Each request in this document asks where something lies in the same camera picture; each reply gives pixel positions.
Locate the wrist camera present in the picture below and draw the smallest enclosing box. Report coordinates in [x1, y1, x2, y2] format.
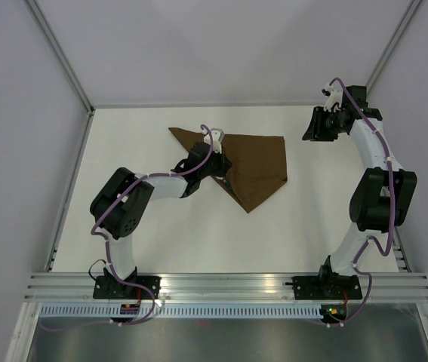
[322, 84, 343, 113]
[202, 128, 225, 154]

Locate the aluminium frame post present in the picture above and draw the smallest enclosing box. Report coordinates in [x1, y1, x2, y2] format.
[23, 0, 94, 115]
[365, 0, 425, 106]

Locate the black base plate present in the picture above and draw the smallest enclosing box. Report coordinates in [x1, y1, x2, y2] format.
[291, 274, 363, 301]
[93, 275, 161, 300]

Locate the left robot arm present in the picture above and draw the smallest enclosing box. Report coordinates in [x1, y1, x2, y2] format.
[90, 140, 232, 299]

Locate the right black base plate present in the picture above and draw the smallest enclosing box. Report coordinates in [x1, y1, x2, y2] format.
[291, 274, 363, 301]

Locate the right side aluminium rail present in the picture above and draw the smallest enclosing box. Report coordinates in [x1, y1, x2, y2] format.
[352, 109, 413, 273]

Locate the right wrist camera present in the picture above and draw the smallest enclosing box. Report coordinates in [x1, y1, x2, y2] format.
[322, 84, 343, 113]

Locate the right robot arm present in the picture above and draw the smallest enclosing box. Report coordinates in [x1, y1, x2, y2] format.
[292, 83, 417, 301]

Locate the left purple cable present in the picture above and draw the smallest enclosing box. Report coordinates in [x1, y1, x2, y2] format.
[39, 124, 213, 333]

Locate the left aluminium frame post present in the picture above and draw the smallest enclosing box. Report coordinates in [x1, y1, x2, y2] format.
[23, 0, 94, 115]

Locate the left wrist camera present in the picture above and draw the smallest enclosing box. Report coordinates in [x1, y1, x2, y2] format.
[202, 128, 225, 154]

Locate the aluminium front rail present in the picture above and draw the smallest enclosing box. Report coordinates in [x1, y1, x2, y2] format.
[23, 272, 428, 304]

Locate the brown cloth napkin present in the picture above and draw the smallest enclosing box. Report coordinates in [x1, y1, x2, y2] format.
[169, 127, 288, 213]

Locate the right aluminium frame post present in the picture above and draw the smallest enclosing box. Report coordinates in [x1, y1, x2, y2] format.
[365, 0, 425, 106]

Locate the white slotted cable duct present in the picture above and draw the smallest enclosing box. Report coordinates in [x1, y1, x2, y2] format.
[40, 302, 322, 319]

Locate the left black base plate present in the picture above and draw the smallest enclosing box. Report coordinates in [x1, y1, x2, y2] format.
[93, 275, 161, 300]

